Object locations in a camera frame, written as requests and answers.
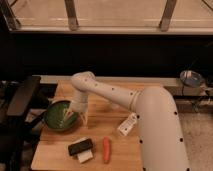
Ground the white plastic bottle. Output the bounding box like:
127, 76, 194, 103
117, 113, 137, 136

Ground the green ceramic bowl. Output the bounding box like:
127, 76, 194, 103
44, 100, 78, 131

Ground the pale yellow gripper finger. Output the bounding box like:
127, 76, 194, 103
79, 112, 88, 126
63, 108, 73, 121

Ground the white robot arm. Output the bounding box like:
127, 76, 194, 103
69, 71, 190, 171

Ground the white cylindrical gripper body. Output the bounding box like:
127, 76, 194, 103
71, 91, 88, 113

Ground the wooden cutting board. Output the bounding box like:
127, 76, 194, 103
30, 79, 144, 171

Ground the clear plastic cup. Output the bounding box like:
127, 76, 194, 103
109, 101, 120, 110

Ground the black chair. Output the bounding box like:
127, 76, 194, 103
0, 76, 57, 171

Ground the black rectangular block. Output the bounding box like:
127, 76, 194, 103
68, 138, 93, 156

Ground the round metal dish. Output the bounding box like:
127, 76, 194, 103
180, 70, 204, 88

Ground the orange carrot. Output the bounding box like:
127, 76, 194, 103
102, 137, 111, 163

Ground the white sponge block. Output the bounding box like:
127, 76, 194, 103
75, 136, 95, 164

